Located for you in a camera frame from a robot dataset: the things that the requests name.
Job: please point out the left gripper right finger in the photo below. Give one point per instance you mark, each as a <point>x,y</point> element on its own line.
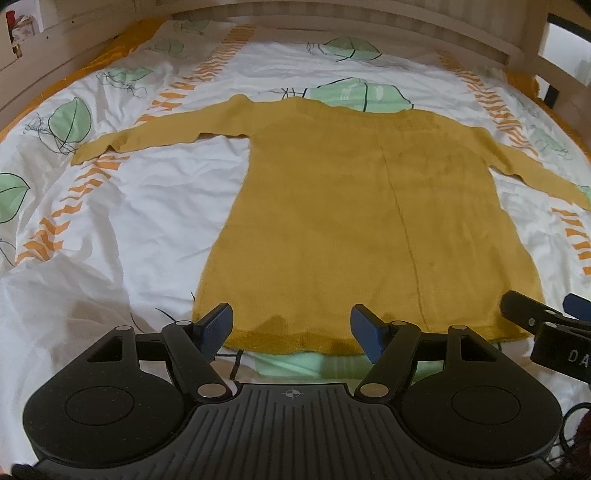
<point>391,347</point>

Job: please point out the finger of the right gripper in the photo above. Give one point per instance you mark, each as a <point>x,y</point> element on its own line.
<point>577,307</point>
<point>527,312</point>

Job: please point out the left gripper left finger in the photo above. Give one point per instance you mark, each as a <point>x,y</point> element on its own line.
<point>192,346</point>

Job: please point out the mustard yellow knit sweater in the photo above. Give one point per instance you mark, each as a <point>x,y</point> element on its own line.
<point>398,212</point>

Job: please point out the beige wooden bed frame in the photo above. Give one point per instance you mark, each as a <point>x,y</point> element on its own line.
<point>515,33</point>

